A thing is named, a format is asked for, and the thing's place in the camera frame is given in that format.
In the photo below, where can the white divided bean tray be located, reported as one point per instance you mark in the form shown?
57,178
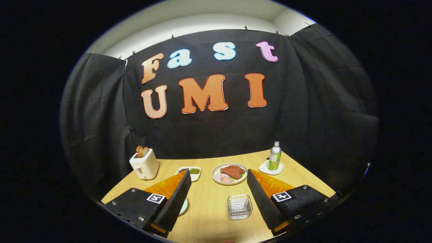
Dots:
195,171

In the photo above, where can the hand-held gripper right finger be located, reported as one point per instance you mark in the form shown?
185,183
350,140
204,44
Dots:
263,202

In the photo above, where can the white round food plate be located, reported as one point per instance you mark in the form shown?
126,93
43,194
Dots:
217,171

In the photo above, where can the cream white toaster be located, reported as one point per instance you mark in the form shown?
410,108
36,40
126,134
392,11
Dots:
145,166

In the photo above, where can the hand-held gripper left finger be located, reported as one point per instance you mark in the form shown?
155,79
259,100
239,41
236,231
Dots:
175,202

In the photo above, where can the light blue round plate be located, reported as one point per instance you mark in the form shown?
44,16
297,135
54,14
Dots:
183,206

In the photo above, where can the pink ham slices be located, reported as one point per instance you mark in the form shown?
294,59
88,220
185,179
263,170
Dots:
223,178

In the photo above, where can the green label metal bottle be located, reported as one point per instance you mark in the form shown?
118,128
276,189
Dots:
275,158

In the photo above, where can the white square coaster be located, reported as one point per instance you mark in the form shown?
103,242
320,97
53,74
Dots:
265,167

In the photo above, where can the brown toast slices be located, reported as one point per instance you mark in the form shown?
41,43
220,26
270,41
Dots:
141,151

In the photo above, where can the brown steak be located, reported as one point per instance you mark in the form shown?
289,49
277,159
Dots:
233,171

